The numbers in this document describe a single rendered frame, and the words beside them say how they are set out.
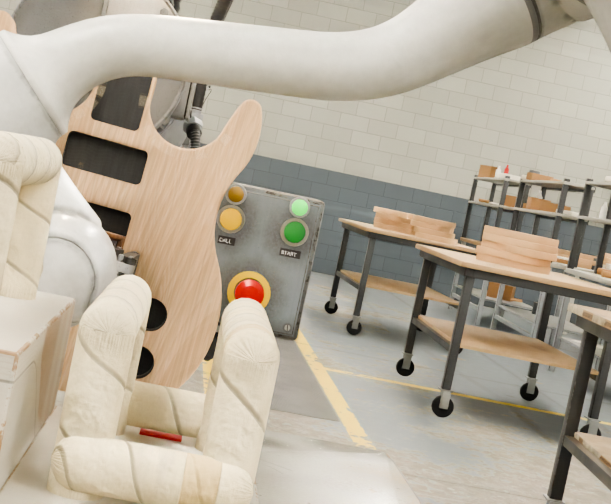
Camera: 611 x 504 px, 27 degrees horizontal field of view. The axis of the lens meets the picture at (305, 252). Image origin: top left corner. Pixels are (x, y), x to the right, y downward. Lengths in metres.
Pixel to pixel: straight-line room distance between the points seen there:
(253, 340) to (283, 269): 1.05
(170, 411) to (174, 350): 0.56
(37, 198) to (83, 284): 0.18
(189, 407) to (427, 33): 0.42
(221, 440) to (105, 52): 0.47
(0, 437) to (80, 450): 0.05
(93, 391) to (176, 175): 0.76
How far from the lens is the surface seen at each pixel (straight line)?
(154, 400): 0.88
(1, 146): 0.70
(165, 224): 1.44
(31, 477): 0.74
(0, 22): 1.46
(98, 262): 1.03
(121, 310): 0.70
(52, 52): 1.09
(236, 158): 1.44
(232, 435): 0.70
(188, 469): 0.70
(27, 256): 0.87
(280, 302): 1.75
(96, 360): 0.70
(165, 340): 1.44
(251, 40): 1.10
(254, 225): 1.73
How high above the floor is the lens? 1.14
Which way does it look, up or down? 3 degrees down
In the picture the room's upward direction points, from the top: 12 degrees clockwise
